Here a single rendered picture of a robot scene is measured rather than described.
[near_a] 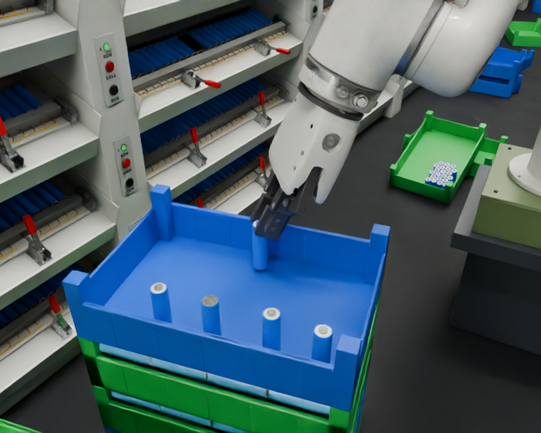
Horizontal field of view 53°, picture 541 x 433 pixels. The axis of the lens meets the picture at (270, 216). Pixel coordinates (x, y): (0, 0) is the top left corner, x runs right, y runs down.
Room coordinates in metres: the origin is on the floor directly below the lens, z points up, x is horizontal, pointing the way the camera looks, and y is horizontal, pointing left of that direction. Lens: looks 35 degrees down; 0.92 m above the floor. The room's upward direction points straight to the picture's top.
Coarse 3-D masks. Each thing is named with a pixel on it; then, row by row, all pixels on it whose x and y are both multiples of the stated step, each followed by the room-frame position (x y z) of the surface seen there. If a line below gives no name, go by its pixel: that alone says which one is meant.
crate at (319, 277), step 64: (128, 256) 0.51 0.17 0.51; (192, 256) 0.54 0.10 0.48; (320, 256) 0.53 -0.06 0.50; (384, 256) 0.48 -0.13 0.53; (128, 320) 0.39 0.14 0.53; (192, 320) 0.43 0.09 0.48; (256, 320) 0.43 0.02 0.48; (320, 320) 0.43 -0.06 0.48; (256, 384) 0.34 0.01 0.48; (320, 384) 0.32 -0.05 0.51
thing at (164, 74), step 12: (276, 24) 1.46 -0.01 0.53; (252, 36) 1.36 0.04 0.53; (264, 36) 1.40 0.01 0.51; (216, 48) 1.25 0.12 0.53; (228, 48) 1.27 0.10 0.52; (240, 48) 1.32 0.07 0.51; (252, 48) 1.33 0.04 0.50; (192, 60) 1.18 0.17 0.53; (204, 60) 1.21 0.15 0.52; (156, 72) 1.09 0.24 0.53; (168, 72) 1.11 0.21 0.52; (180, 72) 1.14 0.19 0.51; (132, 84) 1.03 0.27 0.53; (144, 84) 1.05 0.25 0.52; (168, 84) 1.09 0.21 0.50
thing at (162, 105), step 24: (264, 0) 1.54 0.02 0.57; (288, 24) 1.47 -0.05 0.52; (144, 48) 1.20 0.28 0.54; (288, 48) 1.41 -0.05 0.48; (216, 72) 1.20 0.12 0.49; (240, 72) 1.24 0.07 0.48; (144, 96) 1.04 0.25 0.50; (168, 96) 1.07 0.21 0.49; (192, 96) 1.10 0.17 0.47; (144, 120) 0.99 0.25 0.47
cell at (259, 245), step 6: (252, 228) 0.51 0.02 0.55; (252, 234) 0.51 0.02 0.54; (252, 240) 0.51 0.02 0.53; (258, 240) 0.51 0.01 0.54; (264, 240) 0.51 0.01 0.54; (252, 246) 0.51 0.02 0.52; (258, 246) 0.51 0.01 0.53; (264, 246) 0.51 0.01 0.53; (252, 252) 0.52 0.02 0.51; (258, 252) 0.51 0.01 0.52; (264, 252) 0.51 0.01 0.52; (252, 258) 0.52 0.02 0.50; (258, 258) 0.51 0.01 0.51; (264, 258) 0.51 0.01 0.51; (258, 264) 0.51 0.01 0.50; (264, 264) 0.51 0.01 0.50
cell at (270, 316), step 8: (264, 312) 0.38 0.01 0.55; (272, 312) 0.38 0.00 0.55; (280, 312) 0.38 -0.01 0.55; (264, 320) 0.37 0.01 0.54; (272, 320) 0.37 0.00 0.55; (280, 320) 0.37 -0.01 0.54; (264, 328) 0.37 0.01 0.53; (272, 328) 0.37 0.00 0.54; (280, 328) 0.37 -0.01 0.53; (264, 336) 0.37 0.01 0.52; (272, 336) 0.37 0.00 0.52; (280, 336) 0.38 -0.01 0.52; (264, 344) 0.37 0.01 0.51; (272, 344) 0.37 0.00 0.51; (280, 344) 0.38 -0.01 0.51
